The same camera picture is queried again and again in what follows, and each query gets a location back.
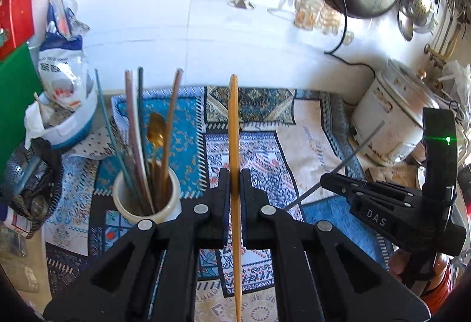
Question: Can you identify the gold spoon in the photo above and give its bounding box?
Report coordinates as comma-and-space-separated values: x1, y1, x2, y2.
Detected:
147, 113, 167, 208

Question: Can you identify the black power cable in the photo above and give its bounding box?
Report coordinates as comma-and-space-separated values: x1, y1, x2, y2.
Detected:
324, 0, 376, 81

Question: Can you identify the pale pink chopstick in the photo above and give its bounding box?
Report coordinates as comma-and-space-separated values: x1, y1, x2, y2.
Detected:
124, 69, 155, 215

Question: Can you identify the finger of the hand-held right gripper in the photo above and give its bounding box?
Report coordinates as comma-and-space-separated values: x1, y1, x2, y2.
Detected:
320, 174, 411, 207
342, 176, 424, 199

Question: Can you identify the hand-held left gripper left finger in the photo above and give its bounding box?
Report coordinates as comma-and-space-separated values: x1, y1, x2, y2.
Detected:
43, 167, 230, 322

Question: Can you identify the gold-print glass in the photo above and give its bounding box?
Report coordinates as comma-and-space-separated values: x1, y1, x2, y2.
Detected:
293, 0, 314, 29
314, 5, 342, 36

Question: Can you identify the steel ladle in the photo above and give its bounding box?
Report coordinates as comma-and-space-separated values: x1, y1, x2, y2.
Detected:
397, 7, 416, 42

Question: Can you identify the blue and white plastic bag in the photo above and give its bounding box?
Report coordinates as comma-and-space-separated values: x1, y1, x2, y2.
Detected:
38, 0, 97, 113

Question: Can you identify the perforated steel basket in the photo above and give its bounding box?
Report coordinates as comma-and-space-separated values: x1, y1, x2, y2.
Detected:
0, 140, 64, 239

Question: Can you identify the orange chopstick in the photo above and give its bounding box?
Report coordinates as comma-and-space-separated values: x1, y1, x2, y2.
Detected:
229, 74, 243, 322

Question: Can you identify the dark teal chopstick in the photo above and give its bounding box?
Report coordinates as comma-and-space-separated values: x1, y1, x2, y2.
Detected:
137, 66, 151, 179

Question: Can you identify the blue patterned patchwork mat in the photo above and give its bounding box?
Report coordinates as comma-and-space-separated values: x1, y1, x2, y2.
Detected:
42, 84, 391, 322

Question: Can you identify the grey chopstick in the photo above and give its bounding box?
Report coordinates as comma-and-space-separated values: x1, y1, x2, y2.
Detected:
283, 120, 386, 211

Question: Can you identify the person's right hand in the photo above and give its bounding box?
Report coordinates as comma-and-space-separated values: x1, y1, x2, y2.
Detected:
388, 250, 410, 283

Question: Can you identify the red box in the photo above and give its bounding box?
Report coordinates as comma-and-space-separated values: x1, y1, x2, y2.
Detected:
0, 0, 51, 61

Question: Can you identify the white rice cooker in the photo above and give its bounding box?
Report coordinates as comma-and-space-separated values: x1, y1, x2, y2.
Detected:
349, 59, 442, 166

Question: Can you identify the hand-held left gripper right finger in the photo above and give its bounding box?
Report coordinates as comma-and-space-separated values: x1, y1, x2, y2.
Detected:
240, 167, 431, 322

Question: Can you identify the white polka dot cloth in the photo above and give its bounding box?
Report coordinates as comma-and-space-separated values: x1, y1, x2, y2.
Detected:
68, 125, 116, 161

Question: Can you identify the white ceramic utensil cup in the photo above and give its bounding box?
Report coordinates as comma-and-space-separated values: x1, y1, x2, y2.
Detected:
112, 159, 183, 225

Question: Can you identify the steel skimmer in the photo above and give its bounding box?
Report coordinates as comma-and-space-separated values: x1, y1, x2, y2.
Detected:
399, 0, 438, 35

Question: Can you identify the white tissue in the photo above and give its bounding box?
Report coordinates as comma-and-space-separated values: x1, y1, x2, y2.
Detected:
24, 103, 49, 146

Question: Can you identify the thin wooden stick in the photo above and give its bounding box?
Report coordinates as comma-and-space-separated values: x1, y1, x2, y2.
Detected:
34, 91, 51, 113

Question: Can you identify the blue and white tub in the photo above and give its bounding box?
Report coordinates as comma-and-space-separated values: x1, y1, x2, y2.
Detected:
26, 93, 98, 150

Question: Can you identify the clear plastic bag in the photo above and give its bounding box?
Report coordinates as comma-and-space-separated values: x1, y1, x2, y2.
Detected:
441, 62, 471, 113

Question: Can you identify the brown chopstick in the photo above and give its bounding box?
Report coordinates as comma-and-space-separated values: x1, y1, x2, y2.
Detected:
158, 67, 184, 210

